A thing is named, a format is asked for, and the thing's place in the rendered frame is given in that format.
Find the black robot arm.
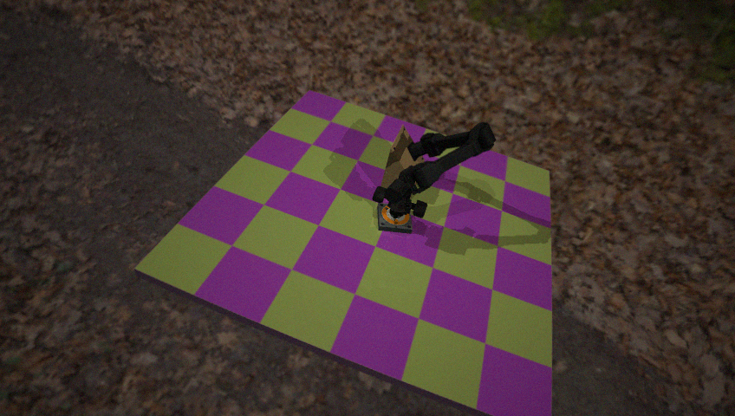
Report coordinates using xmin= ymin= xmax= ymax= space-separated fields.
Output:
xmin=384 ymin=122 xmax=496 ymax=217

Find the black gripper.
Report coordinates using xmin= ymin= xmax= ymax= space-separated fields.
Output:
xmin=373 ymin=186 xmax=427 ymax=218

